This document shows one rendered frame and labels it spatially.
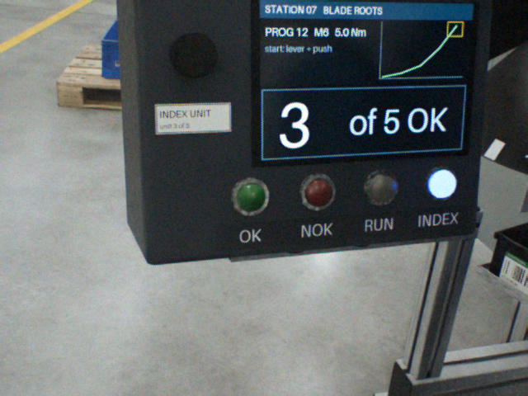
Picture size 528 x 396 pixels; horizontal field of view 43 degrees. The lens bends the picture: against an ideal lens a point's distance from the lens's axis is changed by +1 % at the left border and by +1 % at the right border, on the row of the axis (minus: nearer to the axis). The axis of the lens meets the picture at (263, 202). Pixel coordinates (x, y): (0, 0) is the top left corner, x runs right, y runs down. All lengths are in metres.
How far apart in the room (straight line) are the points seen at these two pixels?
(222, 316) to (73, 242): 0.70
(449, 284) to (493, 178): 2.02
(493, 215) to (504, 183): 0.14
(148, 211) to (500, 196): 2.28
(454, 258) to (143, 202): 0.32
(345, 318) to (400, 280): 0.34
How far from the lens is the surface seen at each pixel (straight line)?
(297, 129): 0.47
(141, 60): 0.44
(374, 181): 0.49
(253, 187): 0.45
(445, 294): 0.67
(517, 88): 1.16
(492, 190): 2.69
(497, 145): 1.13
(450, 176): 0.52
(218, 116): 0.45
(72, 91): 3.90
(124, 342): 2.10
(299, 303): 2.29
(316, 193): 0.47
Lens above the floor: 1.32
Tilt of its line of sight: 27 degrees down
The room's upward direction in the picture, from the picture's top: 5 degrees clockwise
